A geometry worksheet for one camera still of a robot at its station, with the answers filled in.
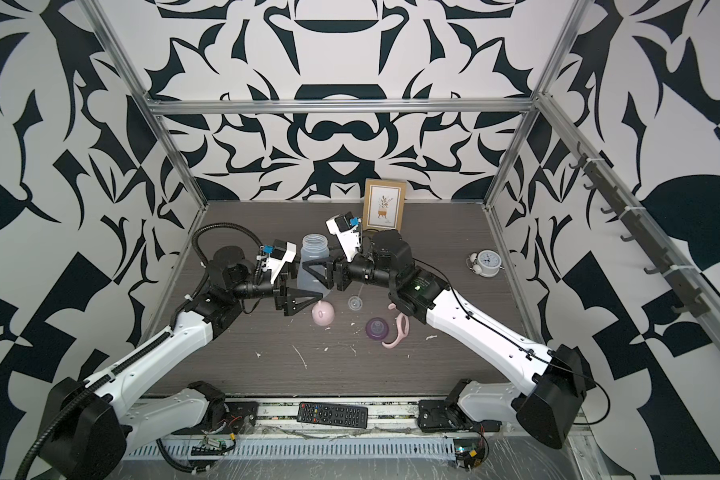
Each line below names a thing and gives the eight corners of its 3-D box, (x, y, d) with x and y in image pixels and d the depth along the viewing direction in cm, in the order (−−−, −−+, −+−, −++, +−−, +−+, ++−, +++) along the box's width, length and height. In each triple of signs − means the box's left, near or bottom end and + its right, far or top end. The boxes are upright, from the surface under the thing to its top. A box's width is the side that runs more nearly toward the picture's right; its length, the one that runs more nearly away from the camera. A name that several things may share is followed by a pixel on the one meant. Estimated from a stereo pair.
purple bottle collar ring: (365, 339, 88) (365, 335, 86) (365, 321, 91) (365, 317, 89) (388, 339, 88) (388, 335, 86) (387, 321, 91) (387, 317, 89)
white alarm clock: (468, 279, 103) (474, 268, 98) (463, 259, 108) (468, 248, 103) (497, 279, 103) (505, 268, 98) (491, 259, 108) (497, 248, 103)
